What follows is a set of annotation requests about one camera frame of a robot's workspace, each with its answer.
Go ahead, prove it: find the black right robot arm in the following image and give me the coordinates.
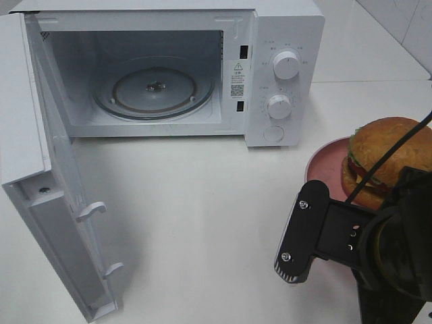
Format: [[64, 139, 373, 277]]
[[274, 167, 431, 323]]

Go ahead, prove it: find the white microwave oven body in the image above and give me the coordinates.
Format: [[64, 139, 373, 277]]
[[8, 1, 325, 146]]

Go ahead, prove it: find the white warning sticker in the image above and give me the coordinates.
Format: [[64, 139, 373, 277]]
[[229, 60, 247, 99]]

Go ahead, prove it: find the pink round plate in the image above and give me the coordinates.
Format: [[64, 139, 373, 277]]
[[305, 138, 358, 269]]

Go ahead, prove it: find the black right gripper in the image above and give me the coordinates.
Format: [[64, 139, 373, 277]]
[[274, 167, 431, 301]]

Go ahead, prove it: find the lower white microwave knob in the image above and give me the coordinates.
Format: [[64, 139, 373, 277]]
[[267, 94, 292, 119]]

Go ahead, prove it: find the glass microwave turntable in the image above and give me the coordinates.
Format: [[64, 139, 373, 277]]
[[92, 56, 220, 121]]

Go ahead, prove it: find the burger with sesame-free bun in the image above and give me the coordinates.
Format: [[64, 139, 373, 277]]
[[342, 117, 431, 210]]

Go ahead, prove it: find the upper white microwave knob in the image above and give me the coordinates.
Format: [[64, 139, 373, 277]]
[[273, 49, 300, 80]]

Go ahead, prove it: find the white microwave knob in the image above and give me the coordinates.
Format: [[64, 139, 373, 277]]
[[267, 94, 292, 119], [273, 49, 300, 80]]

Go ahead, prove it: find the white microwave door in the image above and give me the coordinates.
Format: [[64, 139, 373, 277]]
[[1, 13, 122, 322]]

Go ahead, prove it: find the round white door button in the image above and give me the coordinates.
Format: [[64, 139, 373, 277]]
[[263, 126, 284, 142]]

